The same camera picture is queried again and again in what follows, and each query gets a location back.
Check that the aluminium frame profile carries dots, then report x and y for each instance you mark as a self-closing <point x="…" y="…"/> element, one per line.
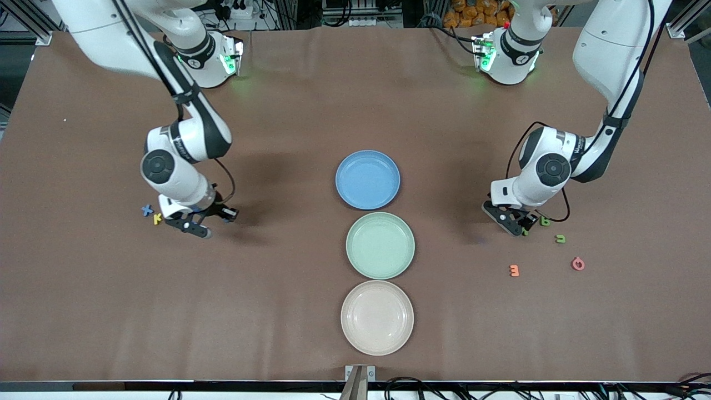
<point x="680" y="25"/>
<point x="33" y="30"/>

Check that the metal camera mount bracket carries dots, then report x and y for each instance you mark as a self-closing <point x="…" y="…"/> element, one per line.
<point x="360" y="383"/>

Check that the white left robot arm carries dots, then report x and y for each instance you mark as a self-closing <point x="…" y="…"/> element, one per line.
<point x="605" y="44"/>

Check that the green round plate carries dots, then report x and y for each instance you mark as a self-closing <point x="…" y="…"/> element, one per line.
<point x="380" y="245"/>

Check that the red foam letter G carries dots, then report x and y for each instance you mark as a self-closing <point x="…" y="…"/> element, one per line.
<point x="577" y="269"/>

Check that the beige round plate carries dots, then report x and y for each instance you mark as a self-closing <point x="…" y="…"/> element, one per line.
<point x="377" y="318"/>

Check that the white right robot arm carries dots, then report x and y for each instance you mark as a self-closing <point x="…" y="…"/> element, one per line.
<point x="183" y="183"/>

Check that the orange bag pile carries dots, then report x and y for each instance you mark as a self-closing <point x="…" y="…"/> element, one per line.
<point x="477" y="14"/>

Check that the metal equipment rack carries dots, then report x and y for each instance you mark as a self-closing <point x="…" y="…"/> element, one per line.
<point x="361" y="22"/>

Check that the blue round plate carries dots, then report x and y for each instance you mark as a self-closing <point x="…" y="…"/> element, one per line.
<point x="367" y="180"/>

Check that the white power strip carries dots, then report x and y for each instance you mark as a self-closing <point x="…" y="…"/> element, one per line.
<point x="239" y="14"/>

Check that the blue foam letter X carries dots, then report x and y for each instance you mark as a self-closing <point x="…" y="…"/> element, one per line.
<point x="146" y="210"/>

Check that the orange foam letter E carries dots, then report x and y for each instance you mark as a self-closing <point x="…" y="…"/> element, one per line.
<point x="517" y="270"/>

